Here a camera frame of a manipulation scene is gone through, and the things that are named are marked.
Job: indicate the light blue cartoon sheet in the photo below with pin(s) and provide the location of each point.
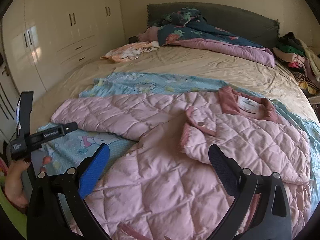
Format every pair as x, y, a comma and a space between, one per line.
71, 149

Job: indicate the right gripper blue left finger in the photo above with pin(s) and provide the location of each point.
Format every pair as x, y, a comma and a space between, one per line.
91, 169

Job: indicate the pink quilted coat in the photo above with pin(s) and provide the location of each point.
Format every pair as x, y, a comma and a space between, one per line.
165, 186

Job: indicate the cream built-in wardrobe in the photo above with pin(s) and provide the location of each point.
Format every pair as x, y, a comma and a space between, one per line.
44, 40

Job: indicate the left hand with painted nails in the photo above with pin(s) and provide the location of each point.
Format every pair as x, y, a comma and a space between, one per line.
13, 187

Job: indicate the beige bed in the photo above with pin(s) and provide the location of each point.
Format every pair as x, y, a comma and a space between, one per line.
273, 83

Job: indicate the pile of mixed clothes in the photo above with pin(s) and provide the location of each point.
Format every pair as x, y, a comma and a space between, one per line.
301, 61

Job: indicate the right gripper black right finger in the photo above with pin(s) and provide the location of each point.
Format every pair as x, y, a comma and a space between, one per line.
228, 171

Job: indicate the dark floral purple duvet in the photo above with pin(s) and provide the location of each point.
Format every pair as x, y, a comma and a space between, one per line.
187, 28

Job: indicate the dark grey headboard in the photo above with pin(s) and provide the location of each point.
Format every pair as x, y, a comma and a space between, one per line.
241, 22

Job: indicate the small pink white garment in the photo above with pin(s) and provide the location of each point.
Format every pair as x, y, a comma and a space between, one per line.
130, 52

